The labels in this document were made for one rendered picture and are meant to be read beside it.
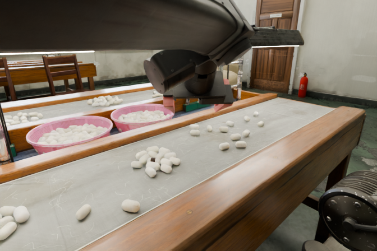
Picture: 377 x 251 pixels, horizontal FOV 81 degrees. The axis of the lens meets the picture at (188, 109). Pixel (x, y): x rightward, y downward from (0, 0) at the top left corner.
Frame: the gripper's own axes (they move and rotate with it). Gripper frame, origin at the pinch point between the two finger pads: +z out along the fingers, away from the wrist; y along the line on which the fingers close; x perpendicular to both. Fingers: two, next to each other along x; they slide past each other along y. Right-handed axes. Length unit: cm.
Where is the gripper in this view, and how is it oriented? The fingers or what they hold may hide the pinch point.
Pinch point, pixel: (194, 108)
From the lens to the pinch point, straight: 51.1
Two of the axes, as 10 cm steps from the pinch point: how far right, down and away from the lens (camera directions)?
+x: -0.7, -8.4, 5.4
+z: -0.5, 5.5, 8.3
